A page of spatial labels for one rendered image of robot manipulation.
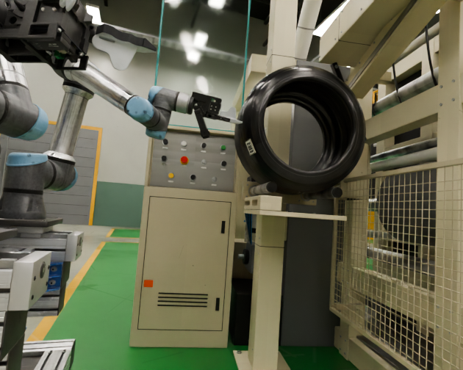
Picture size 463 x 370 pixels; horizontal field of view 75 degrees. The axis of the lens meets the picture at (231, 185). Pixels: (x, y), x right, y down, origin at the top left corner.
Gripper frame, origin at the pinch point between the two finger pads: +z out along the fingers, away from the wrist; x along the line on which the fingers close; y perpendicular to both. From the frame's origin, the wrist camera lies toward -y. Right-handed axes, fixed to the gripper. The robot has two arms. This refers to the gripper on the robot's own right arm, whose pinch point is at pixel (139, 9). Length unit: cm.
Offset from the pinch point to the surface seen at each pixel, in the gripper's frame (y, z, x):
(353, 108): -32, 51, -88
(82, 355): 90, -71, -127
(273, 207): 13, 21, -87
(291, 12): -101, 24, -111
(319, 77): -43, 36, -83
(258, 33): -795, -71, -973
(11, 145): -213, -744, -720
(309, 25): -125, 38, -150
